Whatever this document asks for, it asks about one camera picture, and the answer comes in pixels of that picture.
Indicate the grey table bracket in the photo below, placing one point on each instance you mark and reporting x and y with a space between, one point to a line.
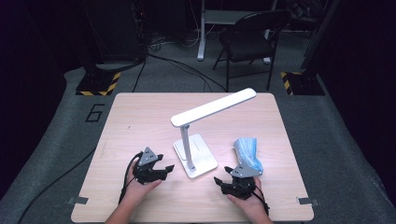
77 200
308 201

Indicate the person's left hand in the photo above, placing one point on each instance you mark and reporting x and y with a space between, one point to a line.
137 189

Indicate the striped black stand base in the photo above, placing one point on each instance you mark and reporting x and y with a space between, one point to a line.
96 84
303 84

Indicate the person's right hand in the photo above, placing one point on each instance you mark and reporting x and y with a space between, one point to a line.
249 205

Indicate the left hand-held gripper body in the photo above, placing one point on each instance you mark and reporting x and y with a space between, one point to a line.
146 158

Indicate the blue striped cloth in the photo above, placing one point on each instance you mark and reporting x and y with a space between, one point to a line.
246 151

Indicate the dark equipment rack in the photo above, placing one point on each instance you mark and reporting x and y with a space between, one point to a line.
118 31

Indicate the white metal desk frame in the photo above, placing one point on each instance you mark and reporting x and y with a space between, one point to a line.
201 37

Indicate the black folding chair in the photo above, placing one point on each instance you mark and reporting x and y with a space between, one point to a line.
249 46

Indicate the white desk lamp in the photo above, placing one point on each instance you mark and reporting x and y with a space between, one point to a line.
199 155

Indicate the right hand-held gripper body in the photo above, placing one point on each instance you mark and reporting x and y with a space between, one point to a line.
244 172

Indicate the grey metal stand pole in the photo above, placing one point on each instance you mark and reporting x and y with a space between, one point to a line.
320 34

